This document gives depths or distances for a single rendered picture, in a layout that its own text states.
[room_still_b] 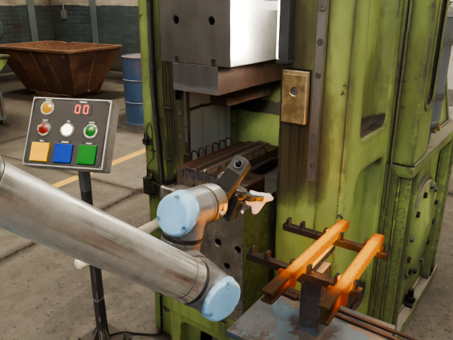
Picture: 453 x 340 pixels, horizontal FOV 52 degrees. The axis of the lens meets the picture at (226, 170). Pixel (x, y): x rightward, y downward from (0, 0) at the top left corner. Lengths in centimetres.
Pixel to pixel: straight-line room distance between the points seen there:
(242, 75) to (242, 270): 68
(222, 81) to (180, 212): 70
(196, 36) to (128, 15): 819
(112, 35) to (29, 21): 185
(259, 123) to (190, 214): 115
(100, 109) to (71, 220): 121
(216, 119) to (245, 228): 60
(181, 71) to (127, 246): 96
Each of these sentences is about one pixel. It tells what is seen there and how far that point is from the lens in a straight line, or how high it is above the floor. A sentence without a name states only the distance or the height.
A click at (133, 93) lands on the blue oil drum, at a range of 623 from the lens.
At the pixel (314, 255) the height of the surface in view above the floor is 95.
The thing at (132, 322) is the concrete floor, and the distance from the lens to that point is 258.
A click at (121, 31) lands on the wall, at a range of 990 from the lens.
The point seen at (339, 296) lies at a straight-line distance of 111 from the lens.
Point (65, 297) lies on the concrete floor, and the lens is 285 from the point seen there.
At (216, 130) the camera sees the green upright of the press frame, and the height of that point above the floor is 104.
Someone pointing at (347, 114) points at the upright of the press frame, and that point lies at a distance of 149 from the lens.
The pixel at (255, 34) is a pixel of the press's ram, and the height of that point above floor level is 146.
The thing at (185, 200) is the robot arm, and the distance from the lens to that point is 96.
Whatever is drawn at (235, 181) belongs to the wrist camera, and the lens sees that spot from 112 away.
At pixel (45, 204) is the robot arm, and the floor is 130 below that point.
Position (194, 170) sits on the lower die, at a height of 99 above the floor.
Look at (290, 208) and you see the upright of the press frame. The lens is 167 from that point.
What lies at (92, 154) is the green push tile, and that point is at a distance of 185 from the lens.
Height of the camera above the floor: 157
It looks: 20 degrees down
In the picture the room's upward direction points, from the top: straight up
